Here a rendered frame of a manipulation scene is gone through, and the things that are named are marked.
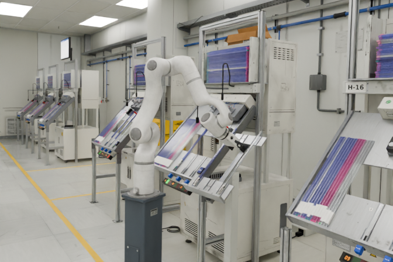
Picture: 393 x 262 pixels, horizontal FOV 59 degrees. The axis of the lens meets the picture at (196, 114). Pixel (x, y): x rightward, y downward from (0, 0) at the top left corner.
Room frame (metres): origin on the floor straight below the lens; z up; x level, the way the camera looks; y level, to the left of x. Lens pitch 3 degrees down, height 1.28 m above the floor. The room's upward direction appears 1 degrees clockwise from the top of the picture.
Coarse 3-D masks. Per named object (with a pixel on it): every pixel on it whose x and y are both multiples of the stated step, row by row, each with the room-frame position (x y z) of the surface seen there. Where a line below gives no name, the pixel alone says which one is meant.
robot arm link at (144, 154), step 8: (152, 128) 2.00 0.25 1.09; (152, 136) 1.99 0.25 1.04; (144, 144) 2.05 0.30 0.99; (152, 144) 2.04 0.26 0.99; (136, 152) 2.00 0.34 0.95; (144, 152) 1.98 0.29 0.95; (152, 152) 2.00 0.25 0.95; (136, 160) 1.98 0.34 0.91; (144, 160) 1.96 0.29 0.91; (152, 160) 1.99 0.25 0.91
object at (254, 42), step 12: (216, 24) 2.96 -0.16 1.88; (228, 24) 2.83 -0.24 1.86; (204, 48) 2.99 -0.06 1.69; (216, 48) 3.09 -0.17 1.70; (252, 48) 2.50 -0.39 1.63; (204, 60) 2.99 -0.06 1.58; (252, 60) 2.51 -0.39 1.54; (264, 60) 2.58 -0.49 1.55; (204, 72) 3.02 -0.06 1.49; (252, 72) 2.51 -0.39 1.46; (264, 72) 2.58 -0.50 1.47; (204, 84) 3.03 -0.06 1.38; (240, 180) 2.68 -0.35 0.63; (216, 240) 2.31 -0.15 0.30
